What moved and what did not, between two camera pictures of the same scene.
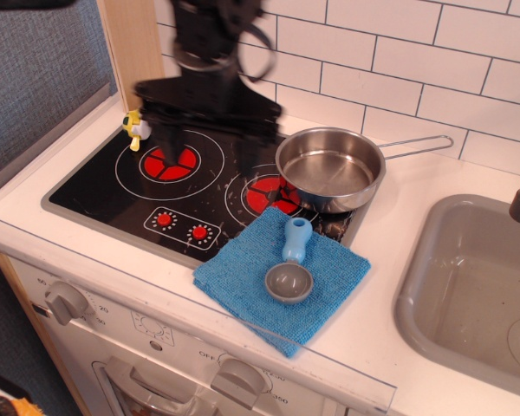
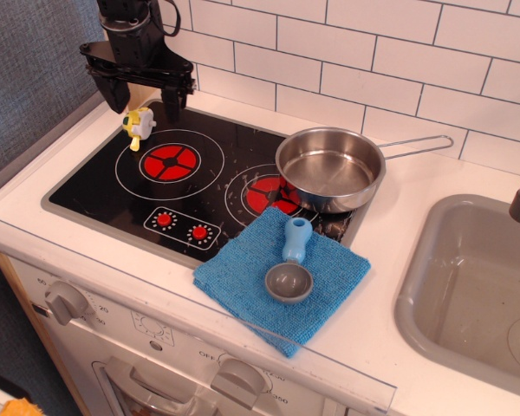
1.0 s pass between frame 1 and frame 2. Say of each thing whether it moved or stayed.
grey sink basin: stayed
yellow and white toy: stayed
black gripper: moved
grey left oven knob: stayed
